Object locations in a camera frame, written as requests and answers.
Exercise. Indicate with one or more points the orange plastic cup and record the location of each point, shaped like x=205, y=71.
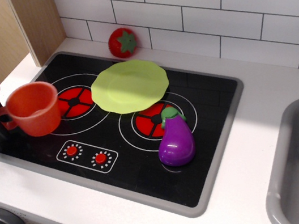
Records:
x=33, y=108

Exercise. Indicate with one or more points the lime green plate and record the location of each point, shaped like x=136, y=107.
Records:
x=129, y=86

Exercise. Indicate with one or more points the wooden side panel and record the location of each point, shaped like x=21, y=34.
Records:
x=28, y=27

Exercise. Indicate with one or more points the black toy stovetop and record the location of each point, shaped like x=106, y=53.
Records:
x=118, y=154

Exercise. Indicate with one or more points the red toy tomato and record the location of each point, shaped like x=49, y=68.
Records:
x=122, y=43

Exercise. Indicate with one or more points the purple toy eggplant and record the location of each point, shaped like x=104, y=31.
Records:
x=177, y=146

